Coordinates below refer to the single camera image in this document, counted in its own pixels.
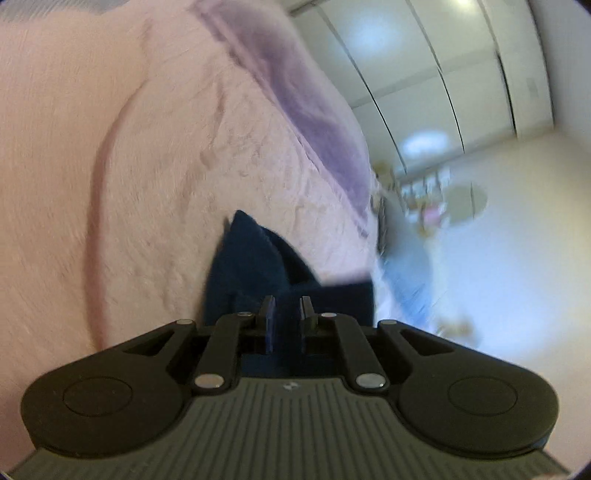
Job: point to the lilac fleece blanket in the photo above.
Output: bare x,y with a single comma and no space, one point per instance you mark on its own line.
314,124

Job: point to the blue knit sweater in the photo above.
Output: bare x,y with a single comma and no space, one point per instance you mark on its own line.
249,263

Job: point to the grey pillow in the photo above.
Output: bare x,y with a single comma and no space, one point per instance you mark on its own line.
406,272

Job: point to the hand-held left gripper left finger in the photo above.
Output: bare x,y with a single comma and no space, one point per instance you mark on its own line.
268,323

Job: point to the round mirror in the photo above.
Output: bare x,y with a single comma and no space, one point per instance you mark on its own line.
466,203

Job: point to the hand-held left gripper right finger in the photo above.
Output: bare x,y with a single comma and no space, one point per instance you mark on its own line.
307,318

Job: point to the cream wardrobe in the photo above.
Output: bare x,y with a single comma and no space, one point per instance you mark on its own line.
415,69

